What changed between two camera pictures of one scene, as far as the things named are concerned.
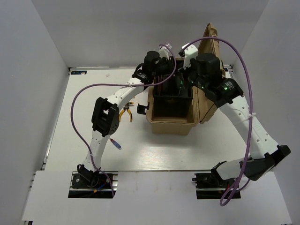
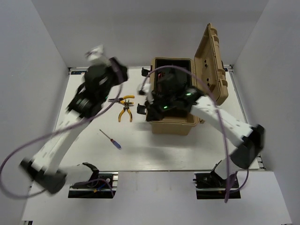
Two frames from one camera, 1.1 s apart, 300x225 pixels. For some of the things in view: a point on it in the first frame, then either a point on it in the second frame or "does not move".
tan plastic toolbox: [203, 107] does not move
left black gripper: [169, 63] → [122, 74]
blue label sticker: [78, 72] does not move
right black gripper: [193, 64] → [153, 114]
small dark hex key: [158, 85] does not move
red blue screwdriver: [117, 145] does not move
